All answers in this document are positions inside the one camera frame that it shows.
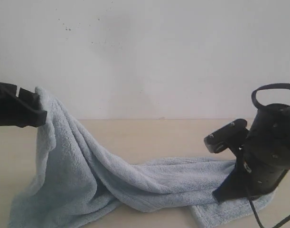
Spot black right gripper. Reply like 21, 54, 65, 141
212, 104, 290, 202

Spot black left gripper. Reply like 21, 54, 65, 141
0, 82, 47, 128

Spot light blue fluffy towel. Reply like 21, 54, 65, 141
7, 86, 276, 228

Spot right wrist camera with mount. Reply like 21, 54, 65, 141
204, 119, 249, 153

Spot black right camera cable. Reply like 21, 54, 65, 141
237, 83, 290, 228

